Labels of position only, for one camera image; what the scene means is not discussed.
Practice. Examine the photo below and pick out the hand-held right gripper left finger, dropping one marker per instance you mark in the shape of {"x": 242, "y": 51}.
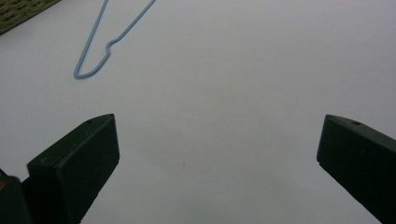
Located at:
{"x": 74, "y": 168}

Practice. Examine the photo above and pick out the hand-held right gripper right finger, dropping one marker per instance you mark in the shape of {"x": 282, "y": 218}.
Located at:
{"x": 358, "y": 155}

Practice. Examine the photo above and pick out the green knitted cloth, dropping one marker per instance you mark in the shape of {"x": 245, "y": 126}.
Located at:
{"x": 18, "y": 12}

